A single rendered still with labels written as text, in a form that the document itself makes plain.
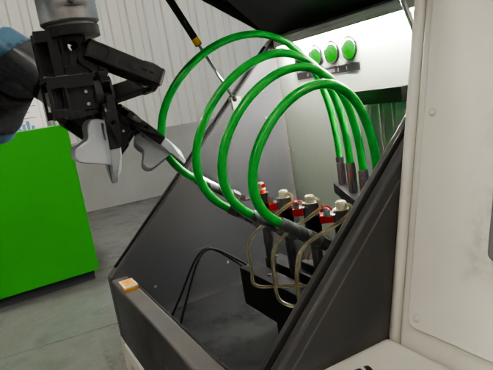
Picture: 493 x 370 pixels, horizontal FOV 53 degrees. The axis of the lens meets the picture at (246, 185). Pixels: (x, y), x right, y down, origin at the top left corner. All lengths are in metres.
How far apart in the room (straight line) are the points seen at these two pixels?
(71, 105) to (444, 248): 0.49
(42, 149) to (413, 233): 3.66
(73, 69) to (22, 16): 6.81
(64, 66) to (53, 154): 3.45
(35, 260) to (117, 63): 3.59
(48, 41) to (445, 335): 0.60
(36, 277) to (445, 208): 3.85
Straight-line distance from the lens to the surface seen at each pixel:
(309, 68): 0.80
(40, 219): 4.16
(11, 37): 0.89
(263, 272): 0.96
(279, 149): 1.33
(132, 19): 7.55
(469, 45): 0.62
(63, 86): 0.67
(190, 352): 0.80
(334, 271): 0.63
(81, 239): 4.24
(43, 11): 0.70
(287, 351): 0.62
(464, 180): 0.60
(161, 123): 0.86
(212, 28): 7.84
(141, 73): 0.70
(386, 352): 0.67
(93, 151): 0.69
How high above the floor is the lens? 1.32
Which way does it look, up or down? 11 degrees down
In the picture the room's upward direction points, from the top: 9 degrees counter-clockwise
